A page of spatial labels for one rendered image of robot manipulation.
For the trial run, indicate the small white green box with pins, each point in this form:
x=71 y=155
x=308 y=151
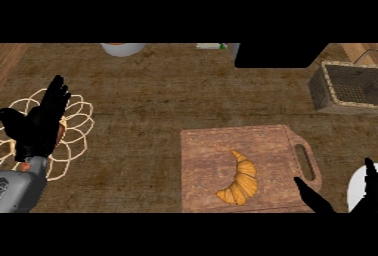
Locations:
x=210 y=45

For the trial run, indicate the brown wicker basket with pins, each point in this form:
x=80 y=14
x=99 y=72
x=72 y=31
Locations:
x=351 y=86

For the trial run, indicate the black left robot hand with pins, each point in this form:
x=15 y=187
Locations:
x=37 y=130

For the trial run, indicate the white plate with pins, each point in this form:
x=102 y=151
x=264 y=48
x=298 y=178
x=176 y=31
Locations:
x=354 y=190

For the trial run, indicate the black appliance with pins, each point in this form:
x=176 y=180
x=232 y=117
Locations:
x=275 y=55

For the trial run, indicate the golden croissant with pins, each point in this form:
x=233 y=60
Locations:
x=244 y=181

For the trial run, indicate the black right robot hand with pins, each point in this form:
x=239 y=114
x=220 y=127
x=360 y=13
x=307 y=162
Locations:
x=314 y=200

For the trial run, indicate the brown wooden cutting board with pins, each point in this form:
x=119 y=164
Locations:
x=207 y=156

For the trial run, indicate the white round pot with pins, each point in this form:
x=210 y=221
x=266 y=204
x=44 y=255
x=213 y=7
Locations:
x=122 y=49

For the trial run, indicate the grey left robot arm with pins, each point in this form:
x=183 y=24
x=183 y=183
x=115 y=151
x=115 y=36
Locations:
x=16 y=191

